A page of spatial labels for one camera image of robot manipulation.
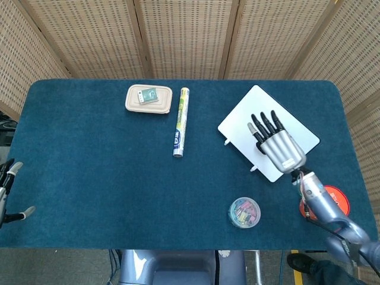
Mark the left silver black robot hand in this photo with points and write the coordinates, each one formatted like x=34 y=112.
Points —
x=7 y=178

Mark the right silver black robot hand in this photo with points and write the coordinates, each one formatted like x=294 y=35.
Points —
x=282 y=147

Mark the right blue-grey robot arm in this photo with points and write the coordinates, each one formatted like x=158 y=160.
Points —
x=323 y=205

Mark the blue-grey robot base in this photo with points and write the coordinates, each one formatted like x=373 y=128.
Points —
x=178 y=267

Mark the white tablet board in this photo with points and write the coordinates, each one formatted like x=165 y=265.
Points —
x=243 y=118

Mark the clear tub of colourful clips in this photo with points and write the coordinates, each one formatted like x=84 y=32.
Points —
x=244 y=212

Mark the orange printed cup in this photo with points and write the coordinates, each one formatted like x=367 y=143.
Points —
x=340 y=197

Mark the blue carpet table cover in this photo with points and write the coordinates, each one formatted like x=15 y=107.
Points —
x=89 y=163

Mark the white rolled tube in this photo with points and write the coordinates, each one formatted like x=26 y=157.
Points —
x=181 y=121

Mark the black shoe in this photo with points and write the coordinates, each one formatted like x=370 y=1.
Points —
x=300 y=262

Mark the white metal table leg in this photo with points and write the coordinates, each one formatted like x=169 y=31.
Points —
x=257 y=267

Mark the person leg in jeans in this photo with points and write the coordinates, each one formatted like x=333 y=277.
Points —
x=329 y=274

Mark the small green card box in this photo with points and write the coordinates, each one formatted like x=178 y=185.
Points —
x=148 y=95

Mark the woven bamboo folding screen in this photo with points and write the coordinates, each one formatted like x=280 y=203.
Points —
x=184 y=38

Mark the beige lidded food container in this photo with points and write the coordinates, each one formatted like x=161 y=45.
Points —
x=133 y=101

